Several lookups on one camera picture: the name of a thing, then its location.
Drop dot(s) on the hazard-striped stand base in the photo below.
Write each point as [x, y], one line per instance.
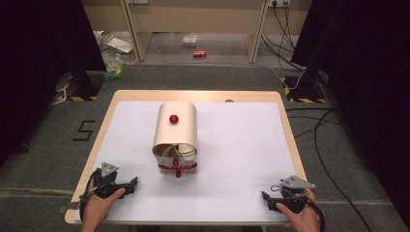
[303, 92]
[80, 87]

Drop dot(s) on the white cup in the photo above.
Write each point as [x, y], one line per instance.
[186, 149]

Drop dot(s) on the person's left hand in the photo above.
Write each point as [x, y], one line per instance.
[98, 206]

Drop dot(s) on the light wooden desk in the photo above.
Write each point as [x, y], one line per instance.
[199, 16]

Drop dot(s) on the red drink can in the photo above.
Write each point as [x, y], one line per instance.
[199, 53]

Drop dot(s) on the green plastic bag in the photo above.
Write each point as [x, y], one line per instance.
[114, 69]

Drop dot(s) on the white wall power outlet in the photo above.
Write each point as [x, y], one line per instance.
[278, 2]

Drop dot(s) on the clear plastic food container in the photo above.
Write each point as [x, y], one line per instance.
[190, 40]

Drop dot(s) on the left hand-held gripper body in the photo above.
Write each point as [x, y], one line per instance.
[108, 180]

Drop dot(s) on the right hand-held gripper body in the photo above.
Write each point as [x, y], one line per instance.
[293, 196]

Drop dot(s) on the beige bread box red knobs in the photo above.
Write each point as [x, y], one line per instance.
[175, 135]

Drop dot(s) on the black curtain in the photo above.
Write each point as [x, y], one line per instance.
[38, 64]
[364, 80]

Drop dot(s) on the person's right hand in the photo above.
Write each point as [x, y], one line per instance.
[301, 217]

